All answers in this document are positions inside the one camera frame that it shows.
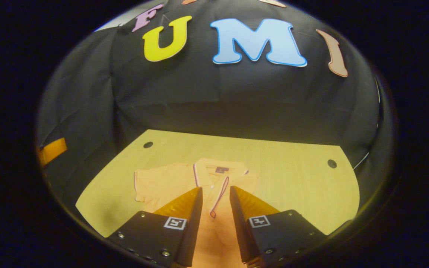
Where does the black backdrop cloth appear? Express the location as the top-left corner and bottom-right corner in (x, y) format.
(36, 0), (385, 239)

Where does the white cable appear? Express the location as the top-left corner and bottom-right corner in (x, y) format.
(353, 152), (370, 170)

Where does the orange T-shirt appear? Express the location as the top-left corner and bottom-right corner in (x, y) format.
(134, 158), (258, 268)

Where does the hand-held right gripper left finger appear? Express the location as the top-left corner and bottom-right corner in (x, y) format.
(107, 187), (203, 268)

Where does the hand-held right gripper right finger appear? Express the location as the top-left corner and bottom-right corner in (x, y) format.
(230, 186), (327, 268)

